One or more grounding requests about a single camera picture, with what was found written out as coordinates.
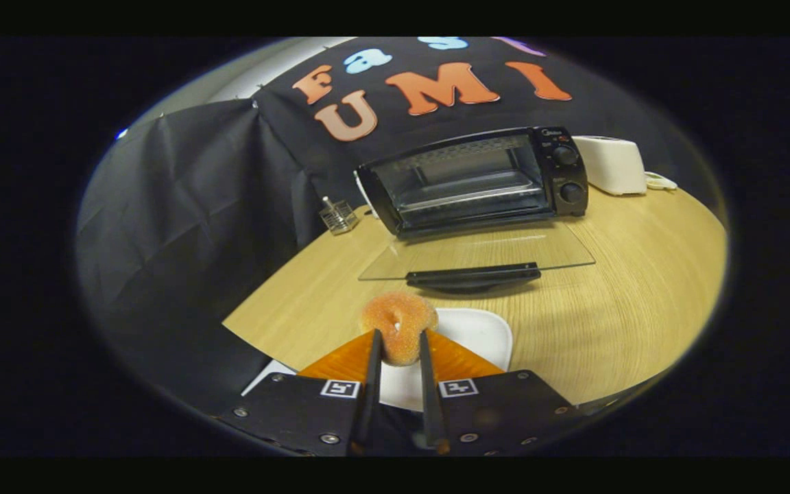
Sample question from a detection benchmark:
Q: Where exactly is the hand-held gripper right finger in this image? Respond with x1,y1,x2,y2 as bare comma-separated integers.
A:
419,329,577,457

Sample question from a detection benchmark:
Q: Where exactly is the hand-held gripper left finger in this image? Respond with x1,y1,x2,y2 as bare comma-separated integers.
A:
215,329,383,457

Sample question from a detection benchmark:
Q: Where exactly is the sugared orange donut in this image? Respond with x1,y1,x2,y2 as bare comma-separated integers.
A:
359,292,439,366

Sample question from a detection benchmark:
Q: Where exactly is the black toaster oven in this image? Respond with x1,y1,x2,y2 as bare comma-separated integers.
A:
354,126,596,293

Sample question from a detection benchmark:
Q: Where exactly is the white bread toaster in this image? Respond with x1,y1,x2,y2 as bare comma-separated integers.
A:
573,135,648,197

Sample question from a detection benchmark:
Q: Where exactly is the white plate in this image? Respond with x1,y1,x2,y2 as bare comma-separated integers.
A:
241,307,514,412

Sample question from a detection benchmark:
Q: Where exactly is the black backdrop cloth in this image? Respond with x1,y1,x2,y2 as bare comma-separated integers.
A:
76,37,711,412

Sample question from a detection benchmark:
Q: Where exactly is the wire mesh holder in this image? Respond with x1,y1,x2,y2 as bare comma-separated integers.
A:
318,197,359,236

